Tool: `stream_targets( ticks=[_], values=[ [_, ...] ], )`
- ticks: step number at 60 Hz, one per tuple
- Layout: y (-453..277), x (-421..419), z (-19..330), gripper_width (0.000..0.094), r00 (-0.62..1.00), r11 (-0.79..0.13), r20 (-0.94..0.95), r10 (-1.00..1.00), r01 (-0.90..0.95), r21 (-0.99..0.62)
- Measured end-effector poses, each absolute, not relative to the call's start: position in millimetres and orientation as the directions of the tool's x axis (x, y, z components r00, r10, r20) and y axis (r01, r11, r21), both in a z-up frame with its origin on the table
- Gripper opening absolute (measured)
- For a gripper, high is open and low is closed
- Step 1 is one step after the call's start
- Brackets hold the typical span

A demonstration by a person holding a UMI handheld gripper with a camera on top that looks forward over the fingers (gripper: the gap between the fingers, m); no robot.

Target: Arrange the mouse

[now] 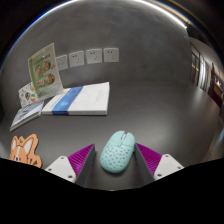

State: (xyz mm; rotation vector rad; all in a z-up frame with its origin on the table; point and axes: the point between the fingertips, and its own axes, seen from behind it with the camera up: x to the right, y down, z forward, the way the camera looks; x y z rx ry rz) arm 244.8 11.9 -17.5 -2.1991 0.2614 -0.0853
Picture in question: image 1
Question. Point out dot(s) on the teal perforated computer mouse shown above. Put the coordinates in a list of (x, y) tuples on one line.
[(117, 153)]

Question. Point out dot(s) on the white linear ceiling light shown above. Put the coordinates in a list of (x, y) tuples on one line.
[(181, 21)]

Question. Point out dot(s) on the grey striped book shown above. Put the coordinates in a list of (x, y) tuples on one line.
[(26, 115)]

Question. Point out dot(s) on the small white illustrated card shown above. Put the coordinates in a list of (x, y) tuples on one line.
[(27, 95)]

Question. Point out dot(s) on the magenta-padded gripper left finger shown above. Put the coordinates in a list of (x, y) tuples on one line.
[(63, 166)]

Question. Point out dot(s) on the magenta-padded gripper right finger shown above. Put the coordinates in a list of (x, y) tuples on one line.
[(166, 165)]

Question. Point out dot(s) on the white book with blue band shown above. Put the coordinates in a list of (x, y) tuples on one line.
[(88, 98)]

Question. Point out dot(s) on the orange corgi-shaped mouse pad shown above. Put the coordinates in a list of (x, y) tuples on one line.
[(25, 150)]

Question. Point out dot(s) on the dark-framed glass door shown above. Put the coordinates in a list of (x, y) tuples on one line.
[(196, 66)]

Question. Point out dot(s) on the green leaflet in clear stand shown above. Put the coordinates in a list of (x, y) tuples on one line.
[(45, 71)]

